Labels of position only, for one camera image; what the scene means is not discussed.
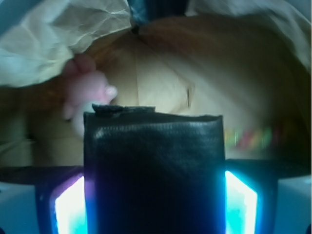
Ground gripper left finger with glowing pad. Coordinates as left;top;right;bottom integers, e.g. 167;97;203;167
0;166;87;234

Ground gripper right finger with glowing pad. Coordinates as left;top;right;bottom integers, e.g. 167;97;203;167
225;159;312;234

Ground black box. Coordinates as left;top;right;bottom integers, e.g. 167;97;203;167
84;105;226;234

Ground pink plush toy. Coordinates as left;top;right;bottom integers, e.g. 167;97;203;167
62;54;117;138

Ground crumpled brown paper bag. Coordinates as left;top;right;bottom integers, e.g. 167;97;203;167
0;0;312;166

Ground multicolour braided rope toy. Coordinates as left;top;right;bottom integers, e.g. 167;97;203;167
224;126;293;150

